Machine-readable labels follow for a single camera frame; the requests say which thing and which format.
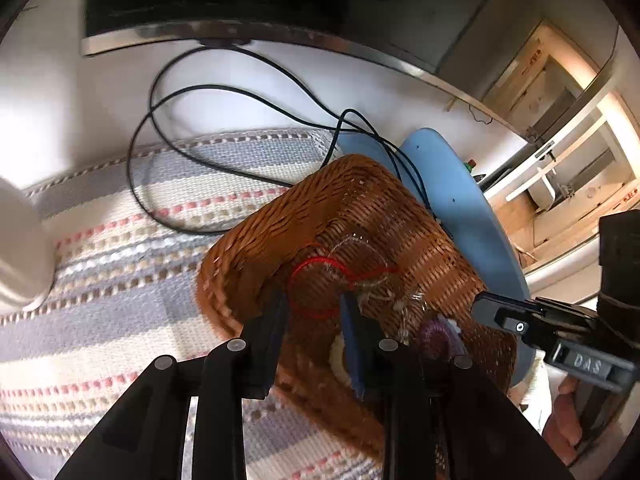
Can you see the black monitor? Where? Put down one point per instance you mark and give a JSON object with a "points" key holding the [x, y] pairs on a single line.
{"points": [[362, 28]]}

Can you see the striped woven placemat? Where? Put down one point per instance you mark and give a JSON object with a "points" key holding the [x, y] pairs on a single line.
{"points": [[129, 236]]}

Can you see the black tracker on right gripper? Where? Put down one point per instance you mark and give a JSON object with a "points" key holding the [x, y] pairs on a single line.
{"points": [[619, 256]]}

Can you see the white ribbed vase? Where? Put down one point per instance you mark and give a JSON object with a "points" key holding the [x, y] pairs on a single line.
{"points": [[27, 254]]}

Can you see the brown wicker basket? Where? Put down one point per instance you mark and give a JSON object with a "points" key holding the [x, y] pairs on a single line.
{"points": [[350, 227]]}

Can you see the person's right hand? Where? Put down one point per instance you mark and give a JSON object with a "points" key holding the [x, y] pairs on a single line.
{"points": [[562, 431]]}

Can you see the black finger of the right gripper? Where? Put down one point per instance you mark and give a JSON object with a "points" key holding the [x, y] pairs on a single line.
{"points": [[509, 315]]}

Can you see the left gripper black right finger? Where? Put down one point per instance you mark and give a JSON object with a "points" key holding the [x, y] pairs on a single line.
{"points": [[368, 352]]}

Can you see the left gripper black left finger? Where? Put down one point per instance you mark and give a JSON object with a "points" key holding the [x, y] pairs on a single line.
{"points": [[263, 336]]}

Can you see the blue oval tray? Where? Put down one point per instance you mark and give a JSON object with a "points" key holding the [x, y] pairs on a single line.
{"points": [[461, 207]]}

